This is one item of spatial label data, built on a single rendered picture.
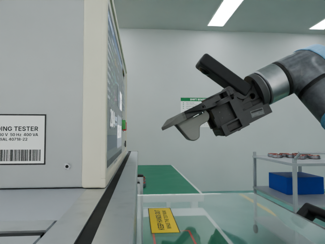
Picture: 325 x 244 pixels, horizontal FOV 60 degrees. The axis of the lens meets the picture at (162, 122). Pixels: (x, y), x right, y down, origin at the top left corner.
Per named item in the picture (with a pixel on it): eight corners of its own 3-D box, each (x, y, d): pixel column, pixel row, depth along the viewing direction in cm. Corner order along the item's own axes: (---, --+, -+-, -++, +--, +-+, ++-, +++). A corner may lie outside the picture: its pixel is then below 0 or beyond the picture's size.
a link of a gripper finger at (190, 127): (174, 151, 52) (218, 129, 53) (160, 122, 52) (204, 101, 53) (172, 150, 55) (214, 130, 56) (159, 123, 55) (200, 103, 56)
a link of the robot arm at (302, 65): (347, 61, 53) (316, 32, 57) (297, 85, 52) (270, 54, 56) (330, 85, 60) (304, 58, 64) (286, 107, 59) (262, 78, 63)
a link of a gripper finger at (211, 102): (188, 118, 51) (230, 98, 52) (184, 111, 51) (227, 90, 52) (184, 119, 56) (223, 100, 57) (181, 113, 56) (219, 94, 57)
